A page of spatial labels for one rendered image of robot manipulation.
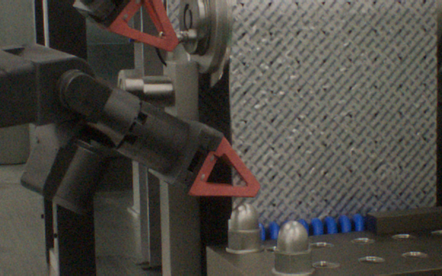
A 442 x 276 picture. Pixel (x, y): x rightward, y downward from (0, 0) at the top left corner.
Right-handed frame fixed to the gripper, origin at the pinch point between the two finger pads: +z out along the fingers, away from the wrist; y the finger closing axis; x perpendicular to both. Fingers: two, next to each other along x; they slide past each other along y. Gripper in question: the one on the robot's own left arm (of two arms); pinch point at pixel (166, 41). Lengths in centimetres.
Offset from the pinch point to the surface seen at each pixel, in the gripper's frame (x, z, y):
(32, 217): -32, 24, -73
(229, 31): 3.8, 1.7, 8.1
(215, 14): 4.5, 0.2, 6.3
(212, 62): 0.9, 3.6, 4.8
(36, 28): -6.1, -3.9, -40.7
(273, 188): -5.2, 16.0, 9.1
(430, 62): 16.2, 21.7, 8.7
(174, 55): 1.0, 6.0, -13.4
